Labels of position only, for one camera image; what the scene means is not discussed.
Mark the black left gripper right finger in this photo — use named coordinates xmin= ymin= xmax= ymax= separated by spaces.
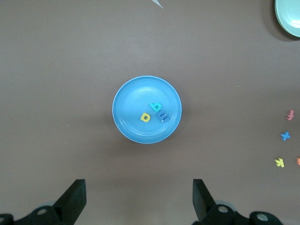
xmin=192 ymin=179 xmax=250 ymax=225

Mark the dark blue foam letter m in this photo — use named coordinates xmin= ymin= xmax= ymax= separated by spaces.
xmin=156 ymin=110 xmax=169 ymax=123

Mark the brown table cover sheet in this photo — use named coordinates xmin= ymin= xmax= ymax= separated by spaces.
xmin=0 ymin=0 xmax=300 ymax=225

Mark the blue round plate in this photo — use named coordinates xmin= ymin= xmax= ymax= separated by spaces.
xmin=112 ymin=75 xmax=182 ymax=144

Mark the pale green round plate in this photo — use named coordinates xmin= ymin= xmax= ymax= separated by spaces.
xmin=274 ymin=0 xmax=300 ymax=38

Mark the teal foam letter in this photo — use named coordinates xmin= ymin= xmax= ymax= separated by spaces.
xmin=149 ymin=102 xmax=162 ymax=113

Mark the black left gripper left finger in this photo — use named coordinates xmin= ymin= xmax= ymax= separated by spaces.
xmin=16 ymin=179 xmax=86 ymax=225

